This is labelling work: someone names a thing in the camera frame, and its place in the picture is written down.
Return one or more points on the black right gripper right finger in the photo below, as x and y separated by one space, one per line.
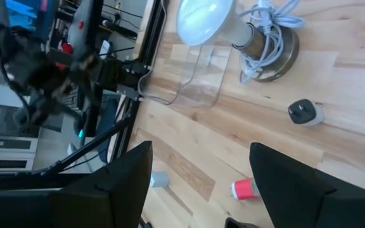
296 196

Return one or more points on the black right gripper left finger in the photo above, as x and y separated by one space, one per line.
106 202

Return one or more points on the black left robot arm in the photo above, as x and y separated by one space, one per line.
27 69

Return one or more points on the white small tag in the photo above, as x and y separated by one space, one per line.
159 179

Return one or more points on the white drawer unit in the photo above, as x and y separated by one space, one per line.
11 155

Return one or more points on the clear plastic bin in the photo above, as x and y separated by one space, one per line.
201 79

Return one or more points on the red emergency stop button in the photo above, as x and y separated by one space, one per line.
80 25

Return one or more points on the blue screen monitor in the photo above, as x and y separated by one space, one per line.
24 9

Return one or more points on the pink white wall charger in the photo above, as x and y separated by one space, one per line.
242 189

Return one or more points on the black white wall charger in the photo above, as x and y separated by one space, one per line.
303 111

